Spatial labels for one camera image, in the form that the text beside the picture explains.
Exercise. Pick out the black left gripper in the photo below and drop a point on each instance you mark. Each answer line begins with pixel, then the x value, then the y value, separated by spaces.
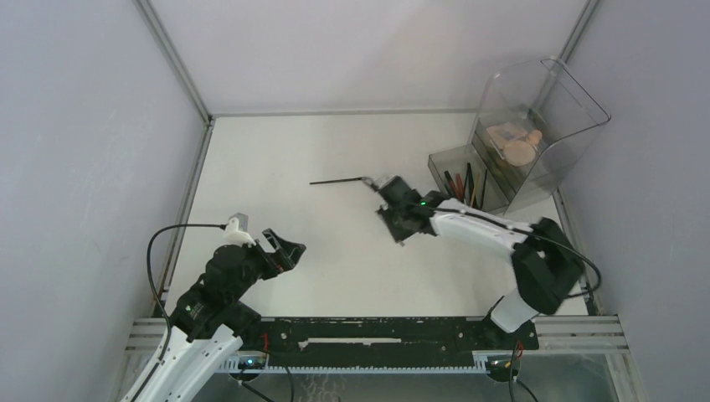
pixel 285 258

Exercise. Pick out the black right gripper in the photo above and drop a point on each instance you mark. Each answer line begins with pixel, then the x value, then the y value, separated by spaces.
pixel 400 234

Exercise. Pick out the dark green lipstick pencil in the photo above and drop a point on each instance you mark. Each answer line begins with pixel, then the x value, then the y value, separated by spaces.
pixel 453 190

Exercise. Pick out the large black powder brush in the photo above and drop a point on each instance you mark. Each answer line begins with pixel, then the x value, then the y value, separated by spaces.
pixel 469 185

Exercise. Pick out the black slim liner brush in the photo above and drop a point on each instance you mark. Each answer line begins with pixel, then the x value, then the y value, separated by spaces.
pixel 483 190

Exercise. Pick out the round beige sponge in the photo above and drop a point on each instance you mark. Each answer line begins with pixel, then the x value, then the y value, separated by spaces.
pixel 519 153

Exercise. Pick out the beige beauty blender sponge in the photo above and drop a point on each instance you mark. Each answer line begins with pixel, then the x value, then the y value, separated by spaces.
pixel 534 137

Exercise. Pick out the clear acrylic makeup organizer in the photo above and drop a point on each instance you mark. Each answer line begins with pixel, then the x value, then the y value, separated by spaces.
pixel 533 124

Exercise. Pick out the orange-red lip gloss tube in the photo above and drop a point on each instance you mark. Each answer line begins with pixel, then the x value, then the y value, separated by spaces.
pixel 460 187

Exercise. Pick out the gold slim pencil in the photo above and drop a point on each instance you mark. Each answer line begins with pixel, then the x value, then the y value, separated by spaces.
pixel 474 192

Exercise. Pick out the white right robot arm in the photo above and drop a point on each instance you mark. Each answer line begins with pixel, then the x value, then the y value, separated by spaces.
pixel 545 265

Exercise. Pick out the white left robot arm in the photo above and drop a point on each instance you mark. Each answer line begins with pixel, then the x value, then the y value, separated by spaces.
pixel 206 326

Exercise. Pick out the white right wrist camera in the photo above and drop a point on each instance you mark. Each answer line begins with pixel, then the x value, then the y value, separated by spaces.
pixel 382 182

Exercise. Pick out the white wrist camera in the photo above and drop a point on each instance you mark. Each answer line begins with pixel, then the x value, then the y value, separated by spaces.
pixel 382 182
pixel 236 231

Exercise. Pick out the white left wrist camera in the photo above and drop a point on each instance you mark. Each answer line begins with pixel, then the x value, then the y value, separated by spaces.
pixel 236 231

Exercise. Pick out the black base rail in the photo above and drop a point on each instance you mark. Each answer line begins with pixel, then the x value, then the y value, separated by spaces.
pixel 380 342

